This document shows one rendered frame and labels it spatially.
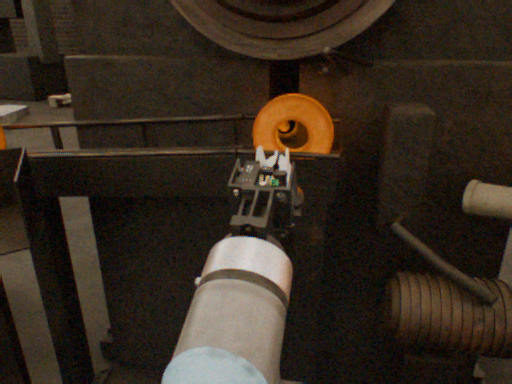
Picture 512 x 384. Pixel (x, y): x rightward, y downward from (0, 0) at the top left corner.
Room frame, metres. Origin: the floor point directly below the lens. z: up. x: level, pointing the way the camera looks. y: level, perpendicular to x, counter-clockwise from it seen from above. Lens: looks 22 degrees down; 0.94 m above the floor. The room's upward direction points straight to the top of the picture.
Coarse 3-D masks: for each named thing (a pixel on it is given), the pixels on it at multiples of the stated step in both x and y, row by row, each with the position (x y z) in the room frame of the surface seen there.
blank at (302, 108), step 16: (288, 96) 0.76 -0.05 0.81; (304, 96) 0.77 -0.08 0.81; (272, 112) 0.77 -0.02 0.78; (288, 112) 0.76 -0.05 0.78; (304, 112) 0.75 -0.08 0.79; (320, 112) 0.75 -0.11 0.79; (256, 128) 0.77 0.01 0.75; (272, 128) 0.77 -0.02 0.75; (320, 128) 0.75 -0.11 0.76; (256, 144) 0.77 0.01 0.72; (272, 144) 0.77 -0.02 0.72; (320, 144) 0.75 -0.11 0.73
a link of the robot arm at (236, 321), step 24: (216, 288) 0.30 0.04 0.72; (240, 288) 0.30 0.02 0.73; (264, 288) 0.30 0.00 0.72; (192, 312) 0.29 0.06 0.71; (216, 312) 0.28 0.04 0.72; (240, 312) 0.28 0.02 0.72; (264, 312) 0.28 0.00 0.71; (192, 336) 0.26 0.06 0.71; (216, 336) 0.25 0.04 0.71; (240, 336) 0.26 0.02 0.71; (264, 336) 0.26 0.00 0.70; (192, 360) 0.24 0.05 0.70; (216, 360) 0.24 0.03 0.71; (240, 360) 0.24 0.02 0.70; (264, 360) 0.25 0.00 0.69
